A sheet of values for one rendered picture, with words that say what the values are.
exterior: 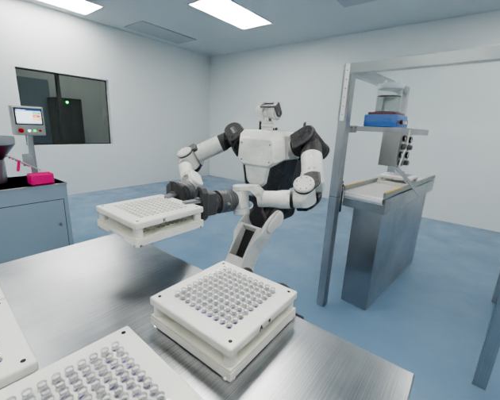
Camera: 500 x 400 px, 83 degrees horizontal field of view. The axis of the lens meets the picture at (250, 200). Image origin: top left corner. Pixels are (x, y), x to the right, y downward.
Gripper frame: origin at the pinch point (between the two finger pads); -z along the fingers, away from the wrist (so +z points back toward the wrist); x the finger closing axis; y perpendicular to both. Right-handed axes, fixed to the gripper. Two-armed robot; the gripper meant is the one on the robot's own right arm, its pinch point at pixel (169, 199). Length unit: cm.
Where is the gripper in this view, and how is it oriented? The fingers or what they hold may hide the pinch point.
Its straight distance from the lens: 110.0
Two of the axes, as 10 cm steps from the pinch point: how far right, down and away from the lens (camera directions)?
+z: 1.3, -2.2, 9.7
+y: -9.9, -0.9, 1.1
